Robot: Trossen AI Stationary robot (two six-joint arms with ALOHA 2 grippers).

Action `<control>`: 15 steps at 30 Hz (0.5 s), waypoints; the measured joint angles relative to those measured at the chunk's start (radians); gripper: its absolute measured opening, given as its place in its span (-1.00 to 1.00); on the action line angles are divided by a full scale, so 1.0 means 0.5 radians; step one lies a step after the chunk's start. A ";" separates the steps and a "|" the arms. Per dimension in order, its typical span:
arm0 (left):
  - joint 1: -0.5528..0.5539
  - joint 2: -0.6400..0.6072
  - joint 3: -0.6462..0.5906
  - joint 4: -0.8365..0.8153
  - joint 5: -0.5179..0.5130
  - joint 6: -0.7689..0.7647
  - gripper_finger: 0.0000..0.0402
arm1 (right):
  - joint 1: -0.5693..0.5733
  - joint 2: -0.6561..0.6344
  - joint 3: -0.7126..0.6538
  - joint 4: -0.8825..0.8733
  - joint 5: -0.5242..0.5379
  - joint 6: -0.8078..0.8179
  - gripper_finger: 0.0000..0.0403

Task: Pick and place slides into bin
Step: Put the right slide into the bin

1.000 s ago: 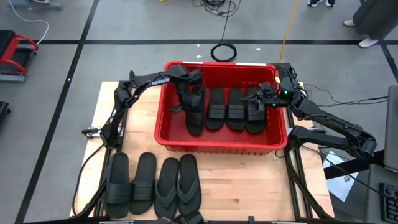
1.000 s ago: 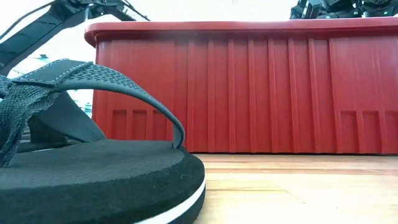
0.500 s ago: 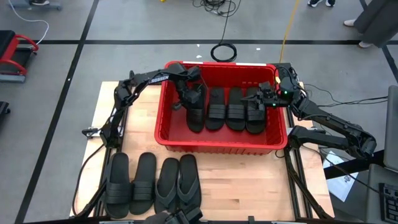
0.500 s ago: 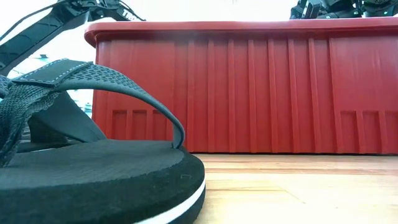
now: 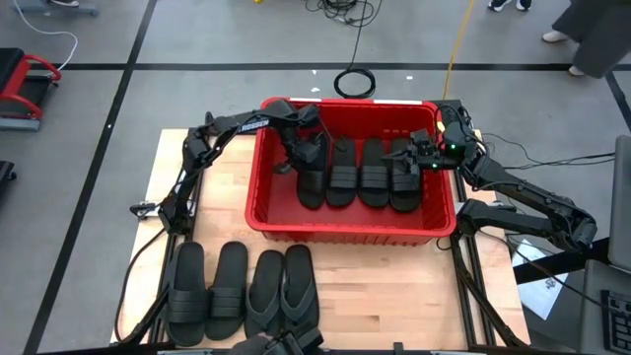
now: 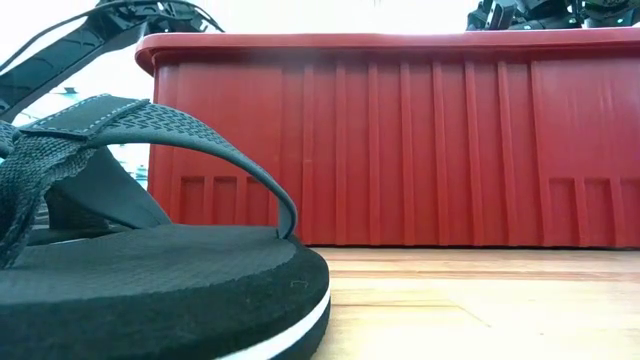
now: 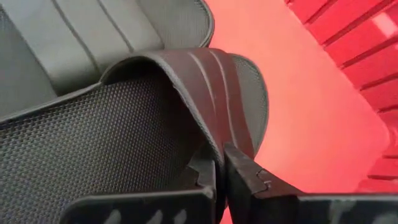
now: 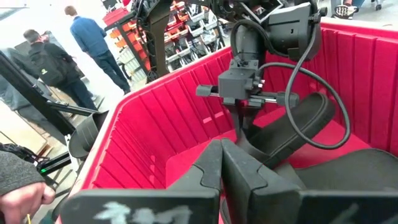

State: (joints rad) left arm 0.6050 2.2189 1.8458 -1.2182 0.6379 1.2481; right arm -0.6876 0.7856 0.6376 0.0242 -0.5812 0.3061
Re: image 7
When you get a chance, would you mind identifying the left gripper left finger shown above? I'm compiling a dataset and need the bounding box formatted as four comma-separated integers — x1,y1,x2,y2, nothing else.
58,146,219,224

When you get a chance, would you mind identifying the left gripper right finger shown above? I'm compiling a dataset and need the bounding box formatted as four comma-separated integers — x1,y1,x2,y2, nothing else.
223,142,398,224

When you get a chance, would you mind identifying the small black slide sandal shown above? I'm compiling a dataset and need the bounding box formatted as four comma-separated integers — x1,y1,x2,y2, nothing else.
0,0,215,121
0,48,270,224

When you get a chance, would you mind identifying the red plastic ribbed bin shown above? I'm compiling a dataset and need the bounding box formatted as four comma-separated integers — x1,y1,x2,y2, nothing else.
203,0,398,224

